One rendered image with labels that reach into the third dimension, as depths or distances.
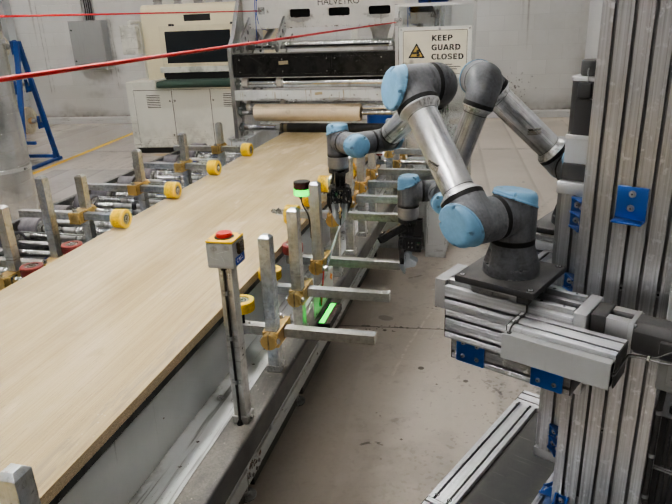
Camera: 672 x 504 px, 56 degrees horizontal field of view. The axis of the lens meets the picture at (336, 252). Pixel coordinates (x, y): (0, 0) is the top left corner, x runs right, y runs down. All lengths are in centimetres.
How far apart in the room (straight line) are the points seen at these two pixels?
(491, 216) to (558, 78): 939
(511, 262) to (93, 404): 108
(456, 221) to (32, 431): 107
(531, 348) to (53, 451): 109
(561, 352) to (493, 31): 938
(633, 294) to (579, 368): 32
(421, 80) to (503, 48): 907
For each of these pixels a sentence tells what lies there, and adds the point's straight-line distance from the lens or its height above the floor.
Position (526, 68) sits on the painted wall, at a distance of 1085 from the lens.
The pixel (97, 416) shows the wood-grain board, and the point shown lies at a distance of 153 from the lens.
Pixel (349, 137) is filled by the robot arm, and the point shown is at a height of 133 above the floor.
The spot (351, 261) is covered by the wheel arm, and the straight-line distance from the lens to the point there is 232.
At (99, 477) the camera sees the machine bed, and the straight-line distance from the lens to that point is 159.
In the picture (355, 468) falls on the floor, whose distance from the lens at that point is 268.
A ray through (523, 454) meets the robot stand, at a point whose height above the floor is 21.
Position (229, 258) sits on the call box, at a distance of 151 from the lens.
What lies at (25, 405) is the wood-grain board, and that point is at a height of 90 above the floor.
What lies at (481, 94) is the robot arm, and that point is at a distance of 201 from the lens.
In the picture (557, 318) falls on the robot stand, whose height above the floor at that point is 97.
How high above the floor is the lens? 171
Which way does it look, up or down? 21 degrees down
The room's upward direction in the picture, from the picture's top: 2 degrees counter-clockwise
